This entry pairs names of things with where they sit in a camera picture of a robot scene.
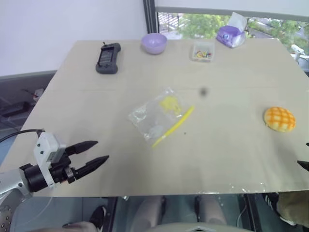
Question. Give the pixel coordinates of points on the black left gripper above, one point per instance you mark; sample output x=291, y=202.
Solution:
x=60, y=172

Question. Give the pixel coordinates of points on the orange checkered bread bun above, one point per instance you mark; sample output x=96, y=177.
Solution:
x=280, y=119

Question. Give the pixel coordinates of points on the clear yellow-zip plastic bag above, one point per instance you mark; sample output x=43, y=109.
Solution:
x=149, y=116

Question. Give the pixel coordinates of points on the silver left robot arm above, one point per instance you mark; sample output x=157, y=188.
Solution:
x=10, y=180

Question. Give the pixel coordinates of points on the black white sneaker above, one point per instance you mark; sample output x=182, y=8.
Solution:
x=271, y=203

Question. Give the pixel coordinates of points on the black shoe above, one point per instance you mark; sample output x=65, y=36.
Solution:
x=97, y=215

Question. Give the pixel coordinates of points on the black table leg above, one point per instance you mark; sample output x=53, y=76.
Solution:
x=249, y=212

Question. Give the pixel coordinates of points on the small white red gadget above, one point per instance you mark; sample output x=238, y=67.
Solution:
x=38, y=93

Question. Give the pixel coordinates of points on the grey left robot leg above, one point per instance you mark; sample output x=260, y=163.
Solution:
x=148, y=210

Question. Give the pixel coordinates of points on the grey robot leg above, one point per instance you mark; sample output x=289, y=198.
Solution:
x=211, y=209
x=148, y=210

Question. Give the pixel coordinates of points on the black flat device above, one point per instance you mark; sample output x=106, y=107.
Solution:
x=14, y=108

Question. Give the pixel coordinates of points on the dark grey handheld controller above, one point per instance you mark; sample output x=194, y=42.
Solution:
x=107, y=58

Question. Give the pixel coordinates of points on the dark grey low cabinet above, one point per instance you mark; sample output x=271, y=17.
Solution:
x=21, y=79

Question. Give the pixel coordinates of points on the grey right robot leg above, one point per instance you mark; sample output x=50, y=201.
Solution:
x=211, y=209

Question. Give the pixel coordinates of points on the purple plastic bowl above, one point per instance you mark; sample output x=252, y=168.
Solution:
x=154, y=43

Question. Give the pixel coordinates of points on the clear plastic box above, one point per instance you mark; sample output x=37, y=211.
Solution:
x=203, y=58

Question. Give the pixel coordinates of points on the purple tissue pack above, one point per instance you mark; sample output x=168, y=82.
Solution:
x=225, y=35

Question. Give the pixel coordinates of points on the coloured pins heap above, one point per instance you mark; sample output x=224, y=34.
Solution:
x=202, y=53

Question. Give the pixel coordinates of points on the white tissue sheet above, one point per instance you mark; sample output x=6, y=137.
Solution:
x=237, y=21

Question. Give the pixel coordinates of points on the white roller blind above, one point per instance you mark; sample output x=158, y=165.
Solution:
x=229, y=6

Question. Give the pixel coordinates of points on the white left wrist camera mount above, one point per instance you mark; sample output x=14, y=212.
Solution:
x=44, y=147

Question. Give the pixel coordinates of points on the white camera device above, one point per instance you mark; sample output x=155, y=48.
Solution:
x=297, y=49

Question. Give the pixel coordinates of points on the grey window frame post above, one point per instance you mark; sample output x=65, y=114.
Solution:
x=150, y=17

